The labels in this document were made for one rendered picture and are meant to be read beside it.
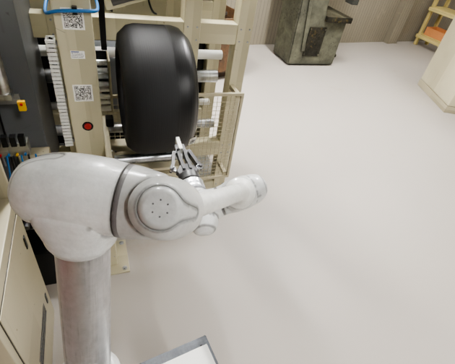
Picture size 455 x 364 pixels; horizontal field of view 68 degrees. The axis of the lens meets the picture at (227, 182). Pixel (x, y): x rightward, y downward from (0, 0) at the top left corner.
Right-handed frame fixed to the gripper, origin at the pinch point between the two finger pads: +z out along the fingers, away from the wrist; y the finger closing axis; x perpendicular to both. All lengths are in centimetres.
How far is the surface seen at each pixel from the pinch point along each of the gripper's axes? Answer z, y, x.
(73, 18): 36, 34, -32
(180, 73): 20.9, -3.4, -19.2
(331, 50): 346, -346, 139
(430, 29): 462, -677, 143
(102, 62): 72, 24, 6
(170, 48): 29.9, -0.8, -24.6
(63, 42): 35, 38, -23
